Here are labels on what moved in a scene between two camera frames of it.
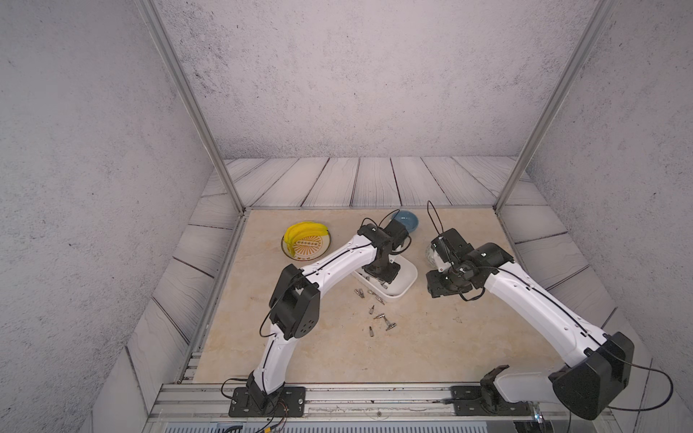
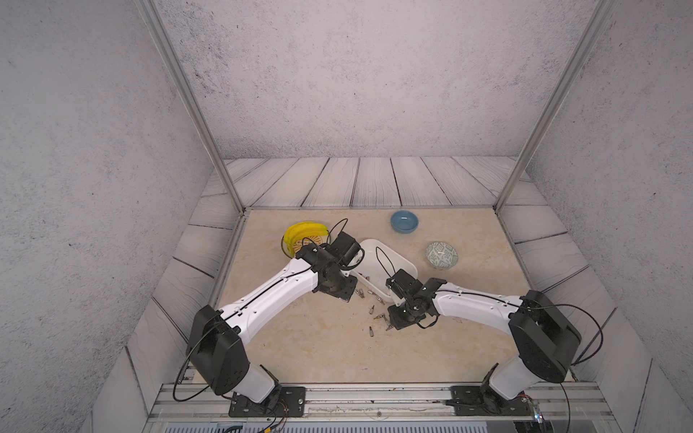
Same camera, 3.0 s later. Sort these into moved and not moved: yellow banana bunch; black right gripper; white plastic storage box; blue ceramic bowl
Moved: black right gripper
Not moved: yellow banana bunch; blue ceramic bowl; white plastic storage box
